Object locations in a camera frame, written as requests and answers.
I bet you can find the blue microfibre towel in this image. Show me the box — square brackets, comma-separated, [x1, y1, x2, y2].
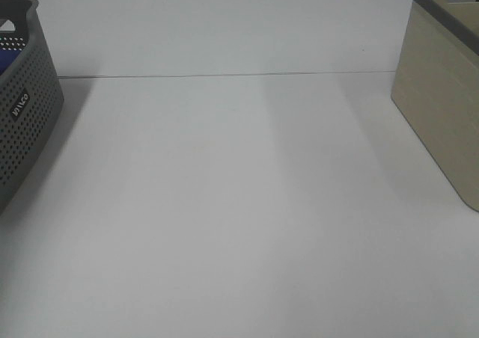
[0, 37, 23, 74]

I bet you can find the beige bin with grey rim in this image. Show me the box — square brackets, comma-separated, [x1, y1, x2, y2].
[391, 0, 478, 210]

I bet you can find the grey perforated plastic basket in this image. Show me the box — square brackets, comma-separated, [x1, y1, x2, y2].
[1, 0, 64, 209]

